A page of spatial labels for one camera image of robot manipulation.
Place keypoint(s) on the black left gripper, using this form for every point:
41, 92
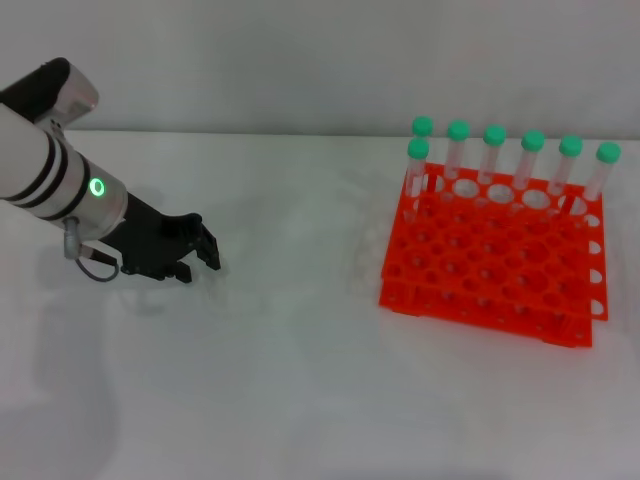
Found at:
145, 240

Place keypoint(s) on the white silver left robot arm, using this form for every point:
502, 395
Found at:
50, 170

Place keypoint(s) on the clear test tube green cap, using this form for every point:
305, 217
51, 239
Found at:
494, 135
422, 125
458, 130
608, 152
418, 148
532, 140
570, 145

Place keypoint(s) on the orange test tube rack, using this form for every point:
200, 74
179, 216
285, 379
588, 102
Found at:
500, 260

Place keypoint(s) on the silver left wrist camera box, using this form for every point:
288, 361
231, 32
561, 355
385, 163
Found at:
75, 100

